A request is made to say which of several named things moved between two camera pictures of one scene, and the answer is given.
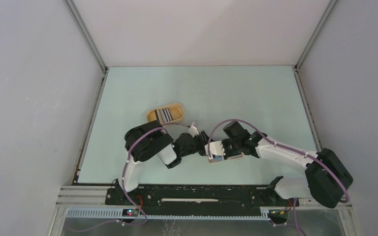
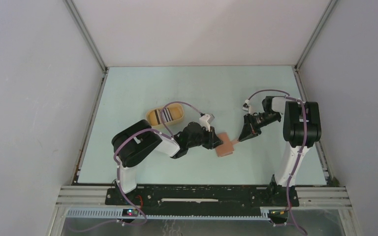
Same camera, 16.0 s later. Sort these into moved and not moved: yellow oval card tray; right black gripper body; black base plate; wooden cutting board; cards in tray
Moved: right black gripper body; wooden cutting board
Not moved: cards in tray; black base plate; yellow oval card tray
